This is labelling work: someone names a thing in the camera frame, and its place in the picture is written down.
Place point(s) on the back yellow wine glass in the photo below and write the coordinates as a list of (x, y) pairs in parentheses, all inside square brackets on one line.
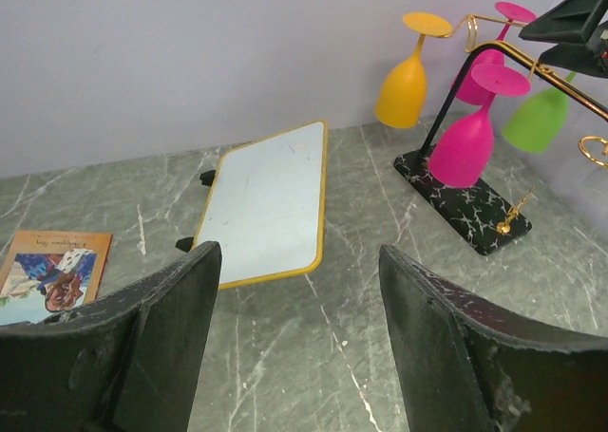
[(403, 93)]

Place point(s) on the gold black wine glass rack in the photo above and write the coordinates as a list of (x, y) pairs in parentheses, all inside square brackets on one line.
[(479, 214)]

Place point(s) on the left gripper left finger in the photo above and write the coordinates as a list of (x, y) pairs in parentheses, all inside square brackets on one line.
[(129, 361)]

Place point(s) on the pink wine glass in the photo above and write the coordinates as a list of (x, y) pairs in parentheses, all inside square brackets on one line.
[(470, 92), (462, 153)]

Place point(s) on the orange picture book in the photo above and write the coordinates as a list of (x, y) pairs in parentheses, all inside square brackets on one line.
[(46, 272)]

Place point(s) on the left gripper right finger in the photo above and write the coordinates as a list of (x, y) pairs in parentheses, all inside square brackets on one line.
[(467, 364)]

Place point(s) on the yellow framed whiteboard tablet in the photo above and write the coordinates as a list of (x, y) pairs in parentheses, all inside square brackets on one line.
[(266, 206)]

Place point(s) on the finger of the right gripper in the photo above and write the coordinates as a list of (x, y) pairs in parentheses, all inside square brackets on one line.
[(570, 21), (591, 61)]

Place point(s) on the green wine glass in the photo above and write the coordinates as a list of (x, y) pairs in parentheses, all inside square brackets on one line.
[(537, 121)]

